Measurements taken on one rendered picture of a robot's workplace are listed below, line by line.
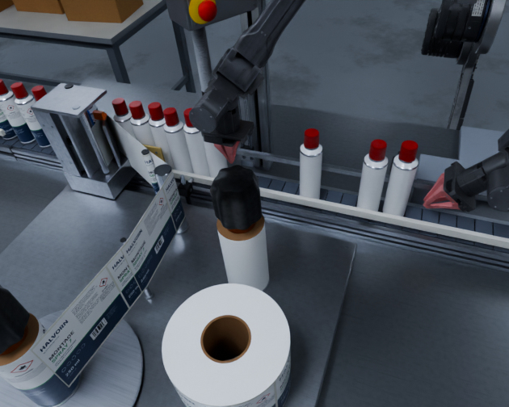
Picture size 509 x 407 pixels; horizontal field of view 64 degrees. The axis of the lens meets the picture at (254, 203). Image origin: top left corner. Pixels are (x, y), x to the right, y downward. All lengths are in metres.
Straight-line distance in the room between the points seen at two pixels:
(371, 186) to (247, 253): 0.34
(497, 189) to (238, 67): 0.51
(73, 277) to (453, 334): 0.82
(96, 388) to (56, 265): 0.34
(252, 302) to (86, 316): 0.29
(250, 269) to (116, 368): 0.30
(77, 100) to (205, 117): 0.37
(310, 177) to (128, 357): 0.54
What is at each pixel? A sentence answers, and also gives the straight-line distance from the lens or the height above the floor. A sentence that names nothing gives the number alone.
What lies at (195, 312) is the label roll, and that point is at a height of 1.03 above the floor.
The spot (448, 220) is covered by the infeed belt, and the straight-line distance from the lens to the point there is 1.06.
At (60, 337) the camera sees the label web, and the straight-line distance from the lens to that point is 0.76.
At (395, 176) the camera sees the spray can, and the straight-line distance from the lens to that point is 0.94.
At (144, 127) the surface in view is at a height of 1.03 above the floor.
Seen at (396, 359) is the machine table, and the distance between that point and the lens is 0.89.
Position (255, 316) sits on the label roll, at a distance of 0.69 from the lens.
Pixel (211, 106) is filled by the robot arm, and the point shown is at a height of 1.22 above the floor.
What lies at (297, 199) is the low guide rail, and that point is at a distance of 1.00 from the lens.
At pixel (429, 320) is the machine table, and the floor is 0.83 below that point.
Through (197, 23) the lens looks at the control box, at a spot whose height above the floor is 1.30.
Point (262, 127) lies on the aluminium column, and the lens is 1.12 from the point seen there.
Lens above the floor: 1.63
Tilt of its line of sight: 45 degrees down
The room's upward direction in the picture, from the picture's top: 6 degrees counter-clockwise
